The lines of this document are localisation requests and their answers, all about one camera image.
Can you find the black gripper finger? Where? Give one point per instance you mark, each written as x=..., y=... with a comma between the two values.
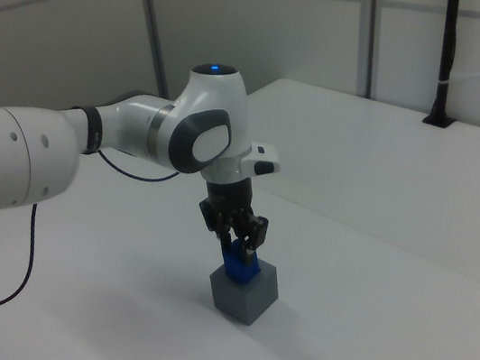
x=224, y=232
x=255, y=235

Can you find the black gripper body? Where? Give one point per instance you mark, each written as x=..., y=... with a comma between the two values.
x=230, y=197

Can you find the blue block with knob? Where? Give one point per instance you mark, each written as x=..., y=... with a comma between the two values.
x=237, y=272

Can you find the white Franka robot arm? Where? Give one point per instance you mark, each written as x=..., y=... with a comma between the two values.
x=217, y=94

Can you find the grey hollow cuboid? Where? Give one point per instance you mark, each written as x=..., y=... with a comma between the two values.
x=243, y=301

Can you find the grey partition post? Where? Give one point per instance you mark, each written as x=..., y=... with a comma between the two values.
x=371, y=41
x=154, y=29

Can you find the black clamped mount pole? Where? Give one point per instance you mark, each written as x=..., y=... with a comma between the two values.
x=446, y=62

